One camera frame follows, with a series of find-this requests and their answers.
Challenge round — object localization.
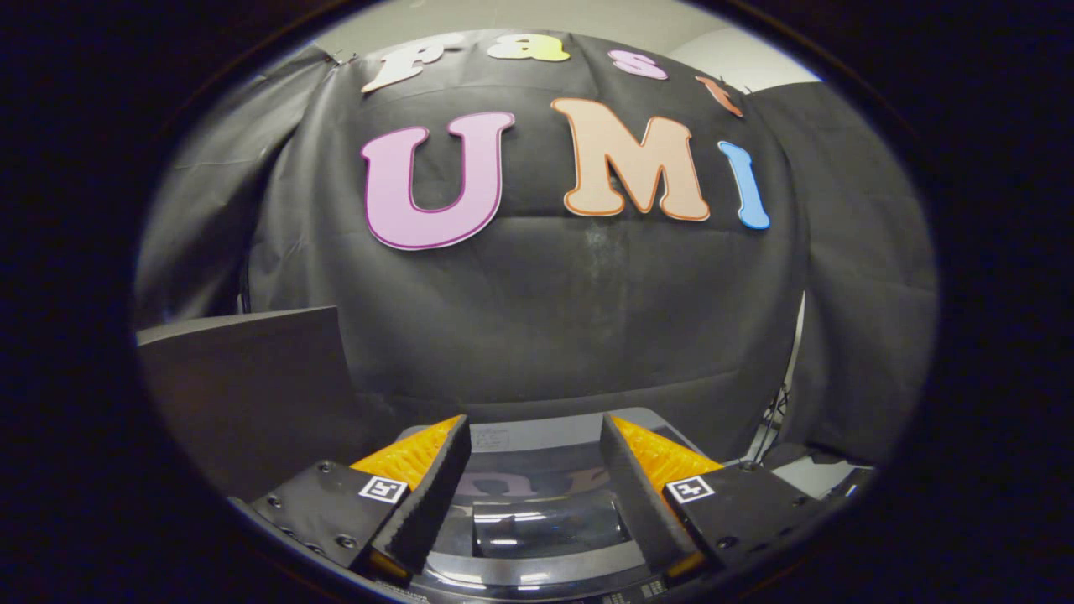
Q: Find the black backdrop cloth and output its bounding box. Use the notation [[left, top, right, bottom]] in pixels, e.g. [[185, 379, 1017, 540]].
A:
[[134, 29, 939, 466]]

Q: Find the grey washing machine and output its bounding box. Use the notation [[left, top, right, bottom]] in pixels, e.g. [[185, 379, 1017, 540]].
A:
[[394, 407, 731, 604]]

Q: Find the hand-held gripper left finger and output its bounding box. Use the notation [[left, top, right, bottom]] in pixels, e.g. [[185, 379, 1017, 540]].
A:
[[228, 414, 472, 580]]

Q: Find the black cables and stand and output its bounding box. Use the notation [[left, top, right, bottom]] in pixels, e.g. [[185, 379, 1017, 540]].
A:
[[745, 289, 811, 466]]

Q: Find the grey cabinet with beige door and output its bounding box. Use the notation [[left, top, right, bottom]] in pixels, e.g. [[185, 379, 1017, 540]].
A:
[[136, 306, 374, 502]]

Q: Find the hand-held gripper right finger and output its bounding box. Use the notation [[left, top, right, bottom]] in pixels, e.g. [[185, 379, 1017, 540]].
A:
[[601, 413, 840, 581]]

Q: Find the black device on floor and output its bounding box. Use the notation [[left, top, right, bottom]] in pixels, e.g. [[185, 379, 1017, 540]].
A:
[[822, 463, 875, 504]]

